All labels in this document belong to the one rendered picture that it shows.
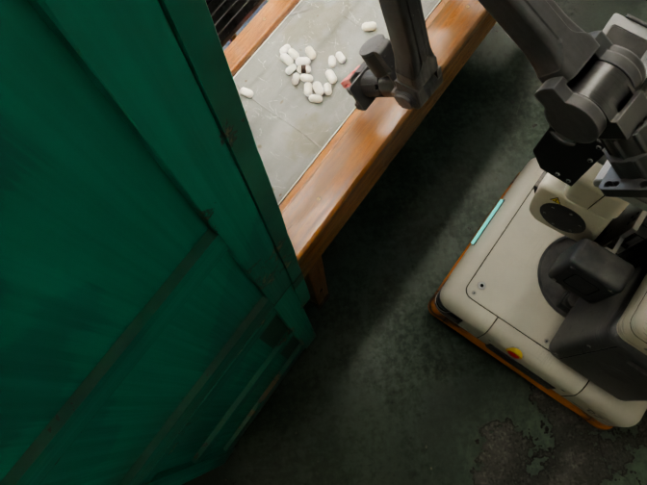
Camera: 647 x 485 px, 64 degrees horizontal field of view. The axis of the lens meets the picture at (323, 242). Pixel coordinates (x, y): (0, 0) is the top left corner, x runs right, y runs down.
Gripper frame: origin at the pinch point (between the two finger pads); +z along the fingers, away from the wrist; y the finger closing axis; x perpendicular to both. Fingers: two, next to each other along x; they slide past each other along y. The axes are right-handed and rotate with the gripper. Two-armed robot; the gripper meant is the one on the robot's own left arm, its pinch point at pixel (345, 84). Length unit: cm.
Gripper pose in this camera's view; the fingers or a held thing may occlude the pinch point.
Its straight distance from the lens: 124.1
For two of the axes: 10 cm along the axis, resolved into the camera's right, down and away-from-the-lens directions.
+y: -5.9, 7.7, -2.2
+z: -5.8, -2.2, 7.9
